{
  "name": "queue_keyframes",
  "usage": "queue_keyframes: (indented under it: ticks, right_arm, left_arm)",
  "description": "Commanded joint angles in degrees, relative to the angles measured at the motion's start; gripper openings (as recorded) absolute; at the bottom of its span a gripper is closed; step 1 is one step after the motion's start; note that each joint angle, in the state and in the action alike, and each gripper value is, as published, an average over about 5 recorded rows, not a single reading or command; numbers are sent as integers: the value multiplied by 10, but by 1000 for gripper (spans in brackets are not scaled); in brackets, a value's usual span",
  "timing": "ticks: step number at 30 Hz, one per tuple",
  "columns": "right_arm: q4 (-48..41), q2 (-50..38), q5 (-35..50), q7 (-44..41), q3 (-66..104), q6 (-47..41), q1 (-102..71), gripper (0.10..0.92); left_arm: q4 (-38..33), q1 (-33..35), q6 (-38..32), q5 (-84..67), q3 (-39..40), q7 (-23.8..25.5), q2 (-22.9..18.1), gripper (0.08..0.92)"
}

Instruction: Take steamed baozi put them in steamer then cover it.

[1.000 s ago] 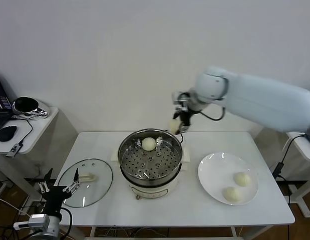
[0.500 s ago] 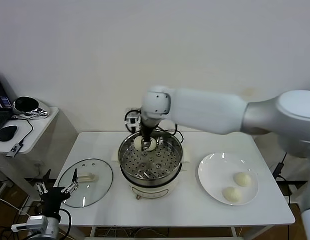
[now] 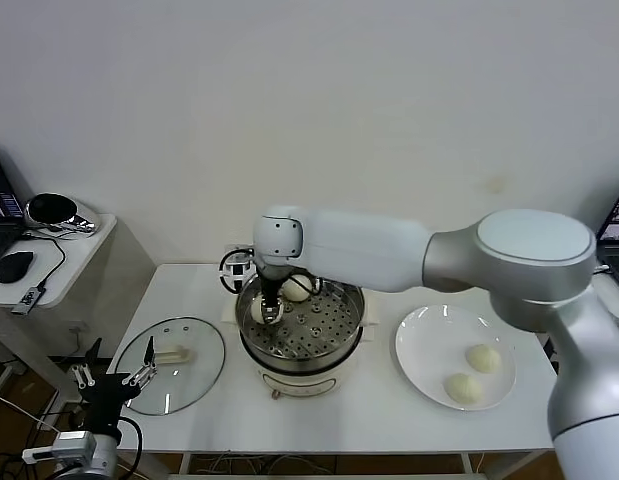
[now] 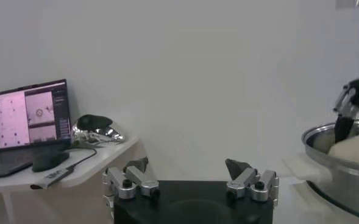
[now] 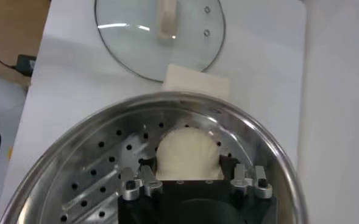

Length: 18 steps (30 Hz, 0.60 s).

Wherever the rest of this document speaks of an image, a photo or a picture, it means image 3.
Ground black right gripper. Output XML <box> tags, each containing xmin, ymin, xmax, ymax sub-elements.
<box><xmin>258</xmin><ymin>267</ymin><xmax>286</xmax><ymax>326</ymax></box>

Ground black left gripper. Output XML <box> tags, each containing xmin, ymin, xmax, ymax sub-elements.
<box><xmin>71</xmin><ymin>335</ymin><xmax>158</xmax><ymax>441</ymax></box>

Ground white steamed baozi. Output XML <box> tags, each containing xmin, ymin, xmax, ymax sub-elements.
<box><xmin>464</xmin><ymin>343</ymin><xmax>504</xmax><ymax>375</ymax></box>
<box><xmin>443</xmin><ymin>372</ymin><xmax>485</xmax><ymax>405</ymax></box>
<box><xmin>249</xmin><ymin>294</ymin><xmax>270</xmax><ymax>326</ymax></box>
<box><xmin>281</xmin><ymin>277</ymin><xmax>314</xmax><ymax>303</ymax></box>

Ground round glass lid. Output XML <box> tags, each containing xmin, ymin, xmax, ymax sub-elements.
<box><xmin>113</xmin><ymin>315</ymin><xmax>227</xmax><ymax>416</ymax></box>

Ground stainless steel steamer basket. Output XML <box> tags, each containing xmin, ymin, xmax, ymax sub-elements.
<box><xmin>233</xmin><ymin>272</ymin><xmax>366</xmax><ymax>366</ymax></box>

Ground cream electric cooker base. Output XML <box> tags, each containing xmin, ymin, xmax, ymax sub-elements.
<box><xmin>222</xmin><ymin>294</ymin><xmax>380</xmax><ymax>401</ymax></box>

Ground white side desk with mouse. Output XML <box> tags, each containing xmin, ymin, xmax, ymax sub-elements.
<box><xmin>0</xmin><ymin>213</ymin><xmax>120</xmax><ymax>416</ymax></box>

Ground grey usb hub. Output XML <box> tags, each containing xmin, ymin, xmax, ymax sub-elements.
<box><xmin>11</xmin><ymin>287</ymin><xmax>44</xmax><ymax>316</ymax></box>

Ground black computer mouse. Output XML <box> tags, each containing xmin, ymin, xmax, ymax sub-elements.
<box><xmin>0</xmin><ymin>250</ymin><xmax>35</xmax><ymax>285</ymax></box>

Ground white round plate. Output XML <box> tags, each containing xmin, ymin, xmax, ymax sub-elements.
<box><xmin>394</xmin><ymin>304</ymin><xmax>518</xmax><ymax>412</ymax></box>

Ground chrome and black headset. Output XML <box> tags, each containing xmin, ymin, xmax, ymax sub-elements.
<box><xmin>26</xmin><ymin>192</ymin><xmax>100</xmax><ymax>236</ymax></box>

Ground white side desk with label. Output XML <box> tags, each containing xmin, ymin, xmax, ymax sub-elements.
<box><xmin>591</xmin><ymin>264</ymin><xmax>619</xmax><ymax>344</ymax></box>

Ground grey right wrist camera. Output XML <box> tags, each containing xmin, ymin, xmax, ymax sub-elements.
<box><xmin>219</xmin><ymin>244</ymin><xmax>256</xmax><ymax>294</ymax></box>

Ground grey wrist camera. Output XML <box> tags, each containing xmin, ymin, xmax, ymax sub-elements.
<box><xmin>22</xmin><ymin>432</ymin><xmax>98</xmax><ymax>464</ymax></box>
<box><xmin>219</xmin><ymin>244</ymin><xmax>256</xmax><ymax>294</ymax></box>

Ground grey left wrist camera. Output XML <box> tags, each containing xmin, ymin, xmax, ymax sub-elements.
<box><xmin>22</xmin><ymin>432</ymin><xmax>98</xmax><ymax>464</ymax></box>

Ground white floor cable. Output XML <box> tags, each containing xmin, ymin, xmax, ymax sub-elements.
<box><xmin>0</xmin><ymin>389</ymin><xmax>70</xmax><ymax>436</ymax></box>

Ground black usb cable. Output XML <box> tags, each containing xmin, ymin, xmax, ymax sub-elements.
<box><xmin>16</xmin><ymin>232</ymin><xmax>68</xmax><ymax>291</ymax></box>

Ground thin tangled wires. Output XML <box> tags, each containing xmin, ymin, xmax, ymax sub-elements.
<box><xmin>193</xmin><ymin>452</ymin><xmax>340</xmax><ymax>476</ymax></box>

